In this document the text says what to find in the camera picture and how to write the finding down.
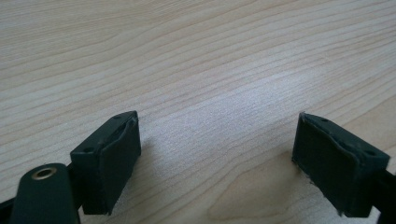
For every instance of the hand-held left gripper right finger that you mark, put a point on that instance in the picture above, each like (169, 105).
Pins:
(336, 168)

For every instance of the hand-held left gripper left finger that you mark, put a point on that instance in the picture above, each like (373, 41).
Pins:
(106, 165)

